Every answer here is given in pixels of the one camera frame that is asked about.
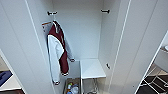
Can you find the white wardrobe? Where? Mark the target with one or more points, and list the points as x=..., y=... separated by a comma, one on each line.
x=83, y=33

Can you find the white inner shelf unit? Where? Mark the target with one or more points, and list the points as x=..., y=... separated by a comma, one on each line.
x=92, y=68

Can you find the red and white jacket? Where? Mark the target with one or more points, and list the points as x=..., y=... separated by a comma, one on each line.
x=60, y=46

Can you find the white hanger with jacket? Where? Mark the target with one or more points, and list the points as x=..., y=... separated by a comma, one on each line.
x=55, y=23

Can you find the wicker basket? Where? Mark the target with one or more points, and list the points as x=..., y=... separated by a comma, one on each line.
x=68, y=83

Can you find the black wardrobe hook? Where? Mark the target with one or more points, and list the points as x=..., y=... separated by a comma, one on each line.
x=51, y=13
x=105, y=11

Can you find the white bottle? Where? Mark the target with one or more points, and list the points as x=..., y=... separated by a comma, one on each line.
x=75, y=89

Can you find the orange tag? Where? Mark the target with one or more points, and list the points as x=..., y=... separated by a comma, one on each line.
x=46, y=24

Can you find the round white table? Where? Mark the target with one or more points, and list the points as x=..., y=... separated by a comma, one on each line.
x=166, y=48

